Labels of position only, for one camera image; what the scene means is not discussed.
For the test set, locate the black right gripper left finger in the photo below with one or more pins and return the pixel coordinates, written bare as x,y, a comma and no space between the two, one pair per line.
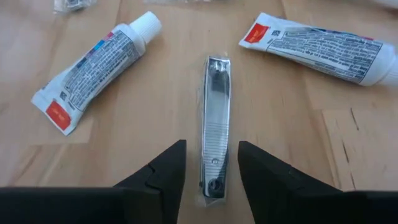
140,205

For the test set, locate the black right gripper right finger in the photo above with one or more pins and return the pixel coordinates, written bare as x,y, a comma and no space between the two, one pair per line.
295,205

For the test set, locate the white travel toothpaste tube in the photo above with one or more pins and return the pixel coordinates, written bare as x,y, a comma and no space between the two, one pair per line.
323,53
93,68

